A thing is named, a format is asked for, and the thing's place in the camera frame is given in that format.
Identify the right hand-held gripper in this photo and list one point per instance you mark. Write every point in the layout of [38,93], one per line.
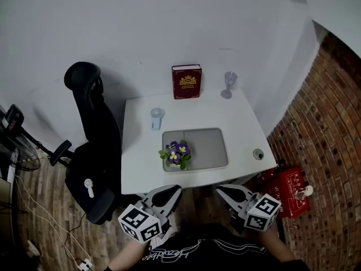
[262,213]

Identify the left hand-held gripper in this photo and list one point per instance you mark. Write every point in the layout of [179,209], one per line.
[135,220]

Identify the clear glass goblet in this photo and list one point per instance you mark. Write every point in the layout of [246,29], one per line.
[229,79]

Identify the red hardcover book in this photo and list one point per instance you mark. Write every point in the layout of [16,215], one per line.
[186,82]

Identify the grey tray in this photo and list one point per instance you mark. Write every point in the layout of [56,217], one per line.
[208,148]

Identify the white handheld fan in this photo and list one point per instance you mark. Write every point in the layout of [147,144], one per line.
[89,188]

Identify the black office chair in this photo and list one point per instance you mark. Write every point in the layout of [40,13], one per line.
[98,134]

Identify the black metal frame table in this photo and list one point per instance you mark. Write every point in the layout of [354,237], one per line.
[6,202]

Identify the person's black shirt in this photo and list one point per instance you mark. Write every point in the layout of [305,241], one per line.
[203,258]

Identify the person's left forearm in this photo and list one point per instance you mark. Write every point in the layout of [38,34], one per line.
[127,255]

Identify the black standing fan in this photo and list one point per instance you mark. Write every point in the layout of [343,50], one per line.
[15,120]

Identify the clear bottle with white cap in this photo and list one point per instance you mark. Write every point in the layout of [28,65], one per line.
[304,192]

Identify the person's right forearm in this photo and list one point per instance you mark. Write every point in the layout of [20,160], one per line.
[276,244]

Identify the purple flowers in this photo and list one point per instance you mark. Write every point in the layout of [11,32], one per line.
[176,152]

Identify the pale blue handheld fan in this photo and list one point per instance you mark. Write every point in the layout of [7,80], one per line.
[156,120]

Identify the white power strip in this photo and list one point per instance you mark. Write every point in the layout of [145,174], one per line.
[85,265]

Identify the red fire equipment box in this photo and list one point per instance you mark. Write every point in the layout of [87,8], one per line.
[268,177]
[287,185]

